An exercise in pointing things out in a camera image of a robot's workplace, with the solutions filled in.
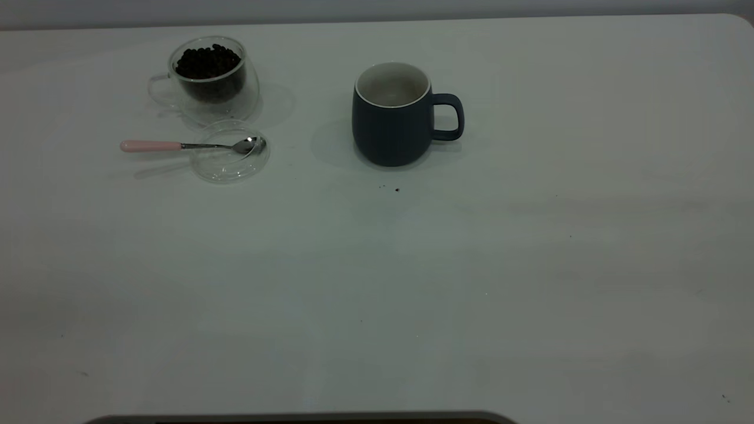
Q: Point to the dark grey ceramic mug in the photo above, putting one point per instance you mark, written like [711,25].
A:
[392,132]

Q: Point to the clear glass saucer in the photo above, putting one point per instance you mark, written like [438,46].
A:
[230,171]

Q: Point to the clear double-wall glass cup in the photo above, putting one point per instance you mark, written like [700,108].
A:
[247,97]

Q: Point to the heap of coffee beans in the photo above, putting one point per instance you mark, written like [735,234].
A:
[207,62]

